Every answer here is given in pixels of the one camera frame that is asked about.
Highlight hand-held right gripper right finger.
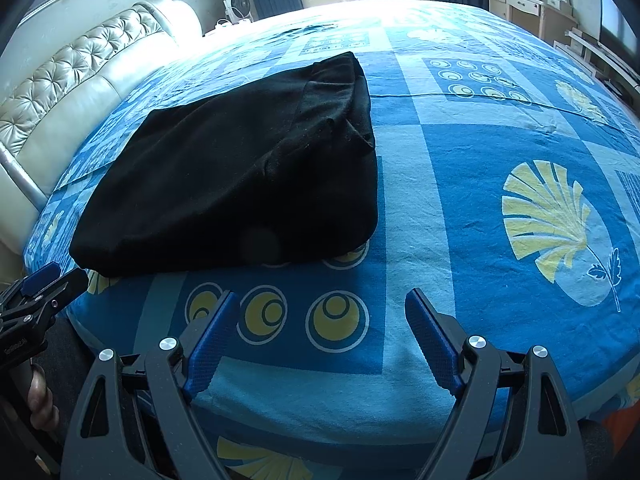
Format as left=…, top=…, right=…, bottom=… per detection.
left=404, top=287, right=581, bottom=480

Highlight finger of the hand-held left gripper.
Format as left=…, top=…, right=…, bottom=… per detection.
left=0, top=263, right=62, bottom=311
left=0, top=267, right=90, bottom=333

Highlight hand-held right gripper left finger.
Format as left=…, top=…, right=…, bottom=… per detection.
left=60, top=290, right=240, bottom=480

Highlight black pants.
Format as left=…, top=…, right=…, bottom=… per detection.
left=69, top=51, right=379, bottom=278

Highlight person's left hand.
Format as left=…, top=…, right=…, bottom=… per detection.
left=27, top=360, right=61, bottom=432

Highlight person's leg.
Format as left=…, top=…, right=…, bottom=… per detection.
left=31, top=316, right=101, bottom=411

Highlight blue printed bedsheet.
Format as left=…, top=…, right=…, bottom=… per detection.
left=22, top=0, right=640, bottom=480

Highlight cream tufted headboard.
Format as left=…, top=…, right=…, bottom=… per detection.
left=0, top=0, right=203, bottom=256

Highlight white television stand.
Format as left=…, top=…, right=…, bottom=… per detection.
left=565, top=29, right=640, bottom=111

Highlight white fan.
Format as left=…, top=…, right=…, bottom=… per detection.
left=223, top=0, right=257, bottom=24

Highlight cream dressing table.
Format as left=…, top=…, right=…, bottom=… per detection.
left=486, top=0, right=581, bottom=47

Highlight television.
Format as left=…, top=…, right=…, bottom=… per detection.
left=599, top=0, right=637, bottom=52

